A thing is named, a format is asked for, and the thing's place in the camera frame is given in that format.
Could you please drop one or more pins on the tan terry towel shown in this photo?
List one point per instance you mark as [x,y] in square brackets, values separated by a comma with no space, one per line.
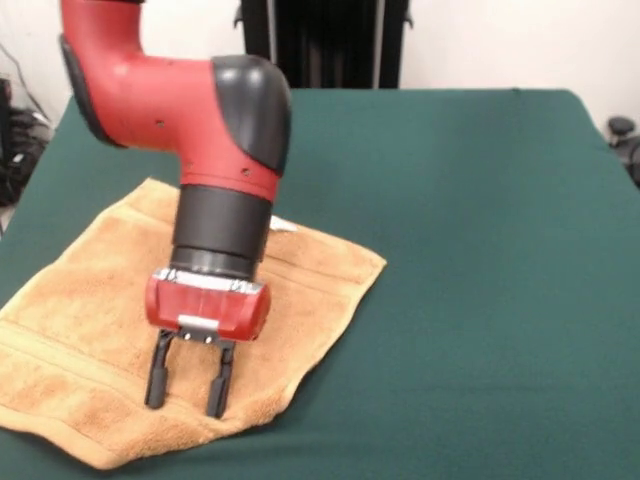
[90,310]

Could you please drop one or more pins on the dark green table cloth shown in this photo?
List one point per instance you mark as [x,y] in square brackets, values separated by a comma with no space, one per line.
[475,250]

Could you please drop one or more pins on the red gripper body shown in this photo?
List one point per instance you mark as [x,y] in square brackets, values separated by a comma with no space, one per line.
[210,310]

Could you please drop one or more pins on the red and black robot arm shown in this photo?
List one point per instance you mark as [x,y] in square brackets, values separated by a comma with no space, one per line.
[200,125]

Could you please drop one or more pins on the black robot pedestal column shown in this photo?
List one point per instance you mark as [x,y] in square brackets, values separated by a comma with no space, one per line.
[330,45]

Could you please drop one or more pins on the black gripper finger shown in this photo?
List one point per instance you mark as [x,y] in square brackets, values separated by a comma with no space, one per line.
[220,385]
[159,375]

